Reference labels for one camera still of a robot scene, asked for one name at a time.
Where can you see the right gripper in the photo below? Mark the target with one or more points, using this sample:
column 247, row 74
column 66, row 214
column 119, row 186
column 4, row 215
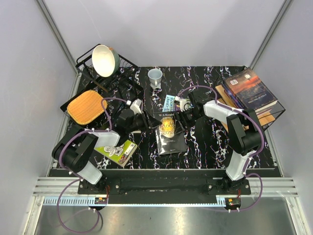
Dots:
column 180, row 115

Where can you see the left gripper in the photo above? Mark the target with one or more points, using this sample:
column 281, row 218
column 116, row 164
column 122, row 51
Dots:
column 149, row 122

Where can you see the light blue treehouse book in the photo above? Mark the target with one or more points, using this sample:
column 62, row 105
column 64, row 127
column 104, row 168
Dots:
column 169, row 104

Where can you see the black moon and sixpence book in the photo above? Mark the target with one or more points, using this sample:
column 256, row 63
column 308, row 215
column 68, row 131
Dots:
column 169, row 139

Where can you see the lime green cartoon book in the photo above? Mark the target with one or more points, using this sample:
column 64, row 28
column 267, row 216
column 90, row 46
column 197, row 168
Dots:
column 118, row 154

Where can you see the dark blue galaxy book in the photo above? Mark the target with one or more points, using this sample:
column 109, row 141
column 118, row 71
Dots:
column 234, row 99

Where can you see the dark tale of cities book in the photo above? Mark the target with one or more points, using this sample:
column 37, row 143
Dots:
column 250, row 90

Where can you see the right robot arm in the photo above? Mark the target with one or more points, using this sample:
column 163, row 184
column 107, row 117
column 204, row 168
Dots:
column 246, row 136

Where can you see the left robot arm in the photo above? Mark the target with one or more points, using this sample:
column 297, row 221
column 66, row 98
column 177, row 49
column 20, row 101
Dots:
column 74, row 150

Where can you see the grey mug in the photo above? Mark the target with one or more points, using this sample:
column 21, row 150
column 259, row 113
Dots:
column 155, row 77

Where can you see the woven orange mat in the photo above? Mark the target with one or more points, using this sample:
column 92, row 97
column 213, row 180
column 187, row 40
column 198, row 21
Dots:
column 86, row 107

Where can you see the white green bowl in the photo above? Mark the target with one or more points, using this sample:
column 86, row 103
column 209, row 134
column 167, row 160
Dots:
column 105, row 60

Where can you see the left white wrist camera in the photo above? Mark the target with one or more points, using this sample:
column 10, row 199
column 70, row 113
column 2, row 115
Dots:
column 135, row 106

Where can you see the black wire dish rack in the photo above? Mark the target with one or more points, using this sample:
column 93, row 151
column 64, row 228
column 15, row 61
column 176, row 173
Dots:
column 122, row 83

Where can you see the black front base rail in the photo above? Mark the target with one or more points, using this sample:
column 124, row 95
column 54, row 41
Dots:
column 165, row 186

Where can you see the wooden wire shelf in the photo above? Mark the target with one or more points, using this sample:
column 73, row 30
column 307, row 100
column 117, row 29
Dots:
column 266, row 117

